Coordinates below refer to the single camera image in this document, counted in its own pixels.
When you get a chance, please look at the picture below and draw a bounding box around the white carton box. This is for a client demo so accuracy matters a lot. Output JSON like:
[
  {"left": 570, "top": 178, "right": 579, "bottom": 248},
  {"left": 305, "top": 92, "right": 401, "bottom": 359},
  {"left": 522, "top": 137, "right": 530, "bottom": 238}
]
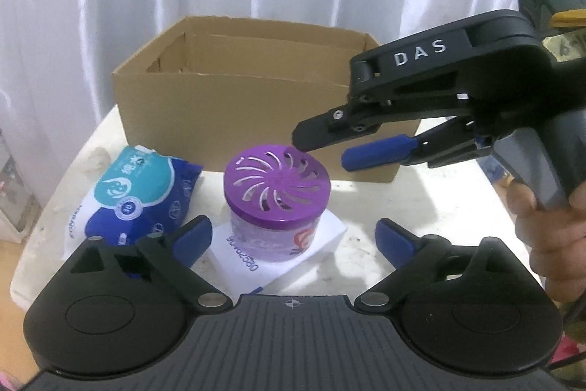
[{"left": 205, "top": 210, "right": 348, "bottom": 299}]

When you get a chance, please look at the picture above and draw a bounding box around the blue wet wipes pack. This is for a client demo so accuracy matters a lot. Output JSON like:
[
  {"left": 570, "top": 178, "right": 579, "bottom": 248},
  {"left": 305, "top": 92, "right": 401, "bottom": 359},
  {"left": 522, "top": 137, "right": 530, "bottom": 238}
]
[{"left": 62, "top": 146, "right": 203, "bottom": 260}]

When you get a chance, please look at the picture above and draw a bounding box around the purple air freshener jar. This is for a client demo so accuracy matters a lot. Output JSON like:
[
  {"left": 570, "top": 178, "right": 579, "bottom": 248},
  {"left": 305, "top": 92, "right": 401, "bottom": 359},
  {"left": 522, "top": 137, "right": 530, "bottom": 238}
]
[{"left": 222, "top": 144, "right": 332, "bottom": 263}]

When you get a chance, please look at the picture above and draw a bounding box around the person's right hand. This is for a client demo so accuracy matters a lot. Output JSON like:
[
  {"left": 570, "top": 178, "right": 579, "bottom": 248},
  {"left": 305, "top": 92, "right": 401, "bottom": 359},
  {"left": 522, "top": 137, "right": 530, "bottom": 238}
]
[{"left": 507, "top": 181, "right": 586, "bottom": 303}]

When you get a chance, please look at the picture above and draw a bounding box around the brown cardboard box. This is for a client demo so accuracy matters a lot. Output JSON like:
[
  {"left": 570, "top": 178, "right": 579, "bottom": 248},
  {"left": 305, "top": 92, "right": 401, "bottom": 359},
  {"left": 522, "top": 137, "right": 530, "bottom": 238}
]
[{"left": 113, "top": 16, "right": 378, "bottom": 171}]

